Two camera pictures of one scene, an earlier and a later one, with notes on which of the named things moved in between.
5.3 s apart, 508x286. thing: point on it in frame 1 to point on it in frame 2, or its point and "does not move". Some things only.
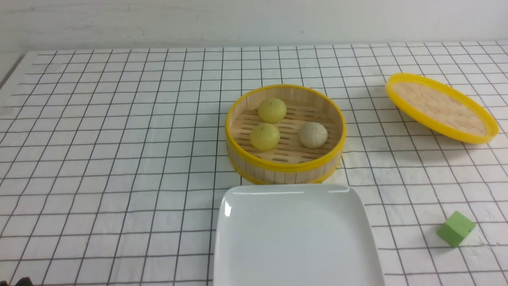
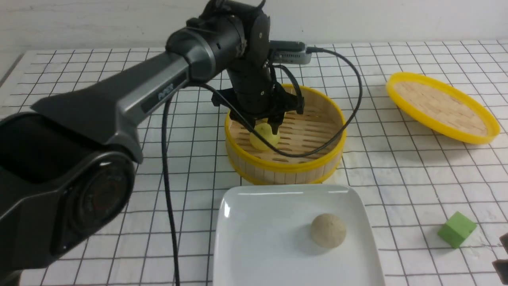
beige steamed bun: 312,135 to 328,230
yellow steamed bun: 264,136 does not move
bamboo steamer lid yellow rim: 440,108 does not move
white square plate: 294,234 does not move
